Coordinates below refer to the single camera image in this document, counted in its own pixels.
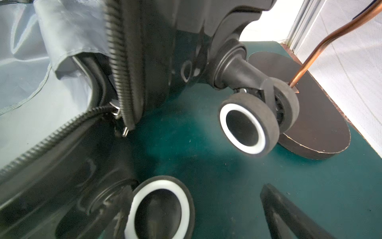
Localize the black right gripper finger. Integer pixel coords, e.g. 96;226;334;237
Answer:
260;184;334;239

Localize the dark oval stand base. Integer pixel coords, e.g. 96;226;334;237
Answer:
248;52;351;160

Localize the black and white hardshell suitcase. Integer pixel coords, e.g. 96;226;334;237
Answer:
1;1;298;239

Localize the silver zipper slider pull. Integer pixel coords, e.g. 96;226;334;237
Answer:
110;99;129;137

